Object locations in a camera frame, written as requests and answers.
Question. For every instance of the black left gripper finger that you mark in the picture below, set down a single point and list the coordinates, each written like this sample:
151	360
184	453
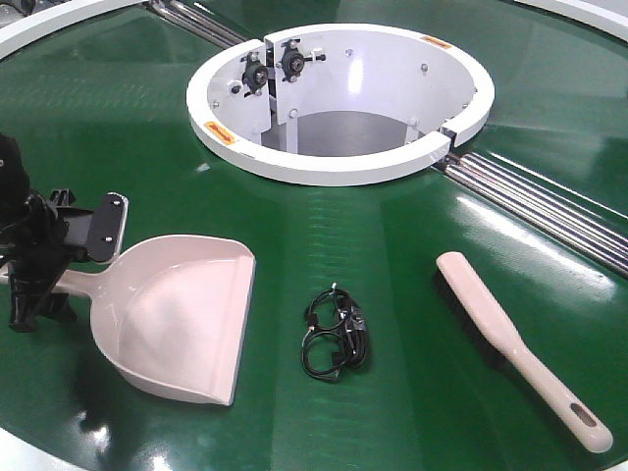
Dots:
33	298
107	228

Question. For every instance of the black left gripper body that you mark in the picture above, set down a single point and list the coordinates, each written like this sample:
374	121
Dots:
41	238

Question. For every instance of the beige plastic dustpan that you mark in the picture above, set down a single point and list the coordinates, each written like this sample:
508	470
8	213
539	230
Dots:
169	313

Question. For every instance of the beige hand brush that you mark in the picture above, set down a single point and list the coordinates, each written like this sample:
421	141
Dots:
487	324

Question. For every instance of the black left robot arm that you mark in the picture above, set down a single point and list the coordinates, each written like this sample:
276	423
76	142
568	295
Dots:
15	181

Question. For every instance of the white outer rim left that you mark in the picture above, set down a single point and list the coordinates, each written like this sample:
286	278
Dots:
38	25

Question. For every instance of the white rim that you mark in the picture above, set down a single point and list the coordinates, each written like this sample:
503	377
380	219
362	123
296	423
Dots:
38	25
609	16

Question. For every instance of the rear steel roller strip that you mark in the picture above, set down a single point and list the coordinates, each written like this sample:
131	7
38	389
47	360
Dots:
197	20

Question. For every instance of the steel roller strip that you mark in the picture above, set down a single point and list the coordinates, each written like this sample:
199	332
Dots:
197	20
551	213

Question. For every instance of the right steel roller strip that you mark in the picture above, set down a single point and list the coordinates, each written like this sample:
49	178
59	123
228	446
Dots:
551	213

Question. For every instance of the white outer rim right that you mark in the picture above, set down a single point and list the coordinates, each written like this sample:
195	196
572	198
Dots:
609	16

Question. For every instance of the left black bearing mount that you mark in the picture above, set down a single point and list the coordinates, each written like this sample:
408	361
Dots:
255	75

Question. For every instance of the black bearing mount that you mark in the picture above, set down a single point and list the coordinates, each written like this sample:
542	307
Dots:
293	60
255	75

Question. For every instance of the right black bearing mount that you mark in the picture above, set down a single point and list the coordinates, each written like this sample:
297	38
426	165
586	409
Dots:
293	60

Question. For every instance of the white central ring housing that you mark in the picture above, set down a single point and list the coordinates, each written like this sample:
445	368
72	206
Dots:
387	103

